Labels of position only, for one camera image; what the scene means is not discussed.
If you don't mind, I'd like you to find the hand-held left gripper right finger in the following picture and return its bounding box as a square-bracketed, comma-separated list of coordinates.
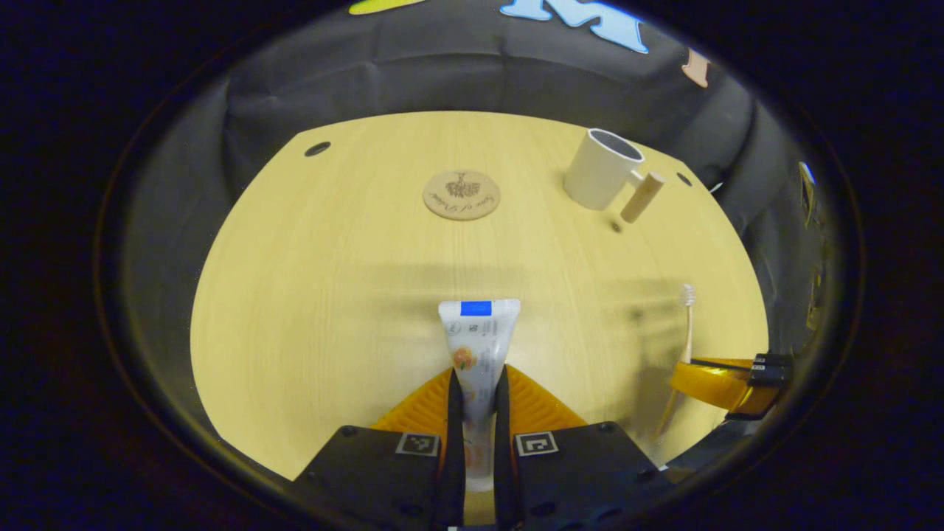
[493, 365, 672, 531]

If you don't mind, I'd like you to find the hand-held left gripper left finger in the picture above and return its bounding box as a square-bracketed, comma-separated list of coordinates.
[294, 367, 467, 531]

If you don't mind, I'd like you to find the pale toothbrush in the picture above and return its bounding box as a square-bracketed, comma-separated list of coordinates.
[655, 284, 696, 440]

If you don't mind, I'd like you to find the white toothpaste tube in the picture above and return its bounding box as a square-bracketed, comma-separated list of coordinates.
[438, 299, 521, 493]

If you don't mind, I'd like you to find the white cup with wooden handle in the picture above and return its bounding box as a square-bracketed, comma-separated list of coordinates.
[564, 128, 666, 224]

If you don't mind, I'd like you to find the round wooden coaster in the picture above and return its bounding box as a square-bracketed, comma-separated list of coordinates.
[423, 170, 502, 221]

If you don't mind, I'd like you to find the black backdrop cloth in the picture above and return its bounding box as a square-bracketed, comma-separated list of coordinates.
[118, 0, 841, 443]

